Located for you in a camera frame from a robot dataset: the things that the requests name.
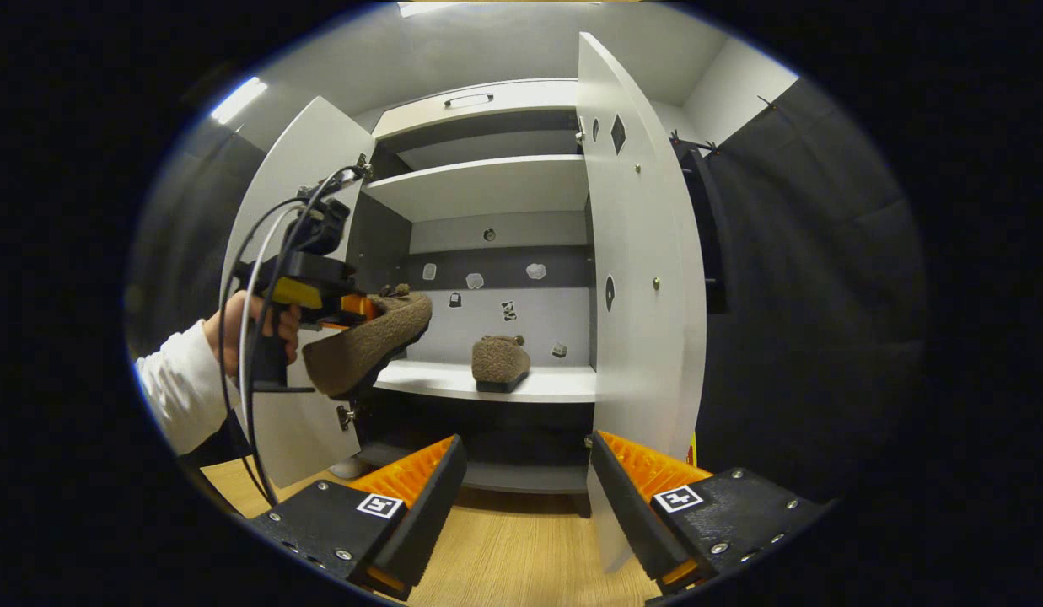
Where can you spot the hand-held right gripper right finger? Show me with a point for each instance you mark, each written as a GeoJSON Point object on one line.
{"type": "Point", "coordinates": [626, 506]}

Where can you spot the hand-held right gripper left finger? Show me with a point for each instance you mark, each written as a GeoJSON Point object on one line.
{"type": "Point", "coordinates": [427, 510]}

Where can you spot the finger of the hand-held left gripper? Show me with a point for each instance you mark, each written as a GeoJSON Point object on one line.
{"type": "Point", "coordinates": [298, 292]}

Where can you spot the brown fuzzy shoe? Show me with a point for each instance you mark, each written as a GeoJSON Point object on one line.
{"type": "Point", "coordinates": [500, 362]}
{"type": "Point", "coordinates": [369, 346]}

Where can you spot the white shoe cabinet door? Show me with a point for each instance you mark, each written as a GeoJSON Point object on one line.
{"type": "Point", "coordinates": [639, 337]}
{"type": "Point", "coordinates": [306, 438]}

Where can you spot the white shoe cabinet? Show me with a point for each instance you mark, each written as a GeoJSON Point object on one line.
{"type": "Point", "coordinates": [487, 185]}

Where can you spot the white cabinet drawer front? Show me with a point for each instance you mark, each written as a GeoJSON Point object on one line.
{"type": "Point", "coordinates": [529, 105]}

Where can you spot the ceiling light panel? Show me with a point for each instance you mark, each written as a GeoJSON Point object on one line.
{"type": "Point", "coordinates": [239, 99]}
{"type": "Point", "coordinates": [500, 7]}

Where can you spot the black backdrop cloth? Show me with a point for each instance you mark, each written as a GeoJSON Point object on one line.
{"type": "Point", "coordinates": [808, 295]}

